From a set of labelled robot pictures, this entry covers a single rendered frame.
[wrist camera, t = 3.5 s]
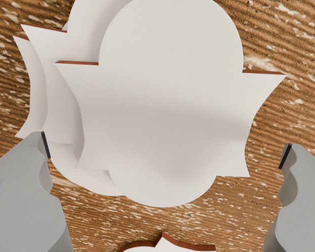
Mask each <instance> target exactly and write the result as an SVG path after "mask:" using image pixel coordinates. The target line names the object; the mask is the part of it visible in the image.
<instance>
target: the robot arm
mask: <svg viewBox="0 0 315 252"><path fill-rule="evenodd" d="M50 158H51V155H50V151H49V147H48V143H47V140H46V136H45V132H44V131H34V132H32V133H30V134H29V135H28V136H27V137H25V138H24V139H23V140H22V141H21V142H19V143H18V144H17V145H16V146H14V147H13V148H12V149H11V150H10V151H8V152H7V153H6V154H5V155H3V156H2V157H1V158H0V252H74V248H73V245H72V241H71V237H70V234H69V230H68V226H67V223H66V219H65V216H64V212H63V209H62V205H61V202H60V200H59V199H58V198H57V197H55V196H53V195H51V194H50V191H51V189H52V187H53V182H52V178H51V175H50V171H49V168H48V164H47V162H48V159H50ZM278 169H280V170H281V172H282V174H283V176H284V181H283V183H282V185H281V188H280V190H279V192H278V194H277V196H278V198H279V200H280V202H281V204H282V208H281V209H280V210H279V212H278V214H277V215H276V217H275V219H274V221H273V223H272V225H271V227H270V229H269V231H268V233H267V235H266V237H265V239H264V243H263V248H262V252H315V157H314V156H313V155H312V154H311V153H310V152H308V151H307V150H306V149H305V148H304V147H303V146H301V145H300V144H297V143H286V144H285V146H284V148H283V151H282V155H281V159H280V162H279V166H278Z"/></svg>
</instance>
